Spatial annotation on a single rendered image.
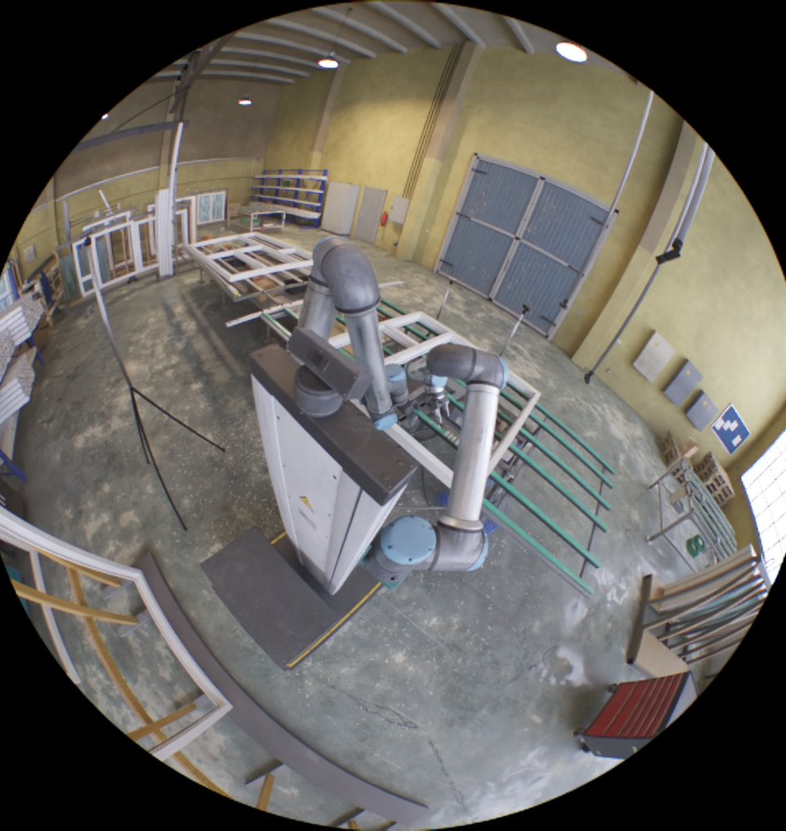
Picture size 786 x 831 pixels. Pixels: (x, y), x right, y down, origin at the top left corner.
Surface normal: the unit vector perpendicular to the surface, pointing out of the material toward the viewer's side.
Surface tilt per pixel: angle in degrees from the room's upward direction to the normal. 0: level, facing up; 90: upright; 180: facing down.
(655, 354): 90
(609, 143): 90
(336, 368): 61
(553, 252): 90
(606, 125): 90
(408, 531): 5
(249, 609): 0
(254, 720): 0
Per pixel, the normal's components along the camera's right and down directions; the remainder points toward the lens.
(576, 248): -0.64, 0.43
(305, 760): 0.24, -0.66
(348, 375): -0.43, 0.07
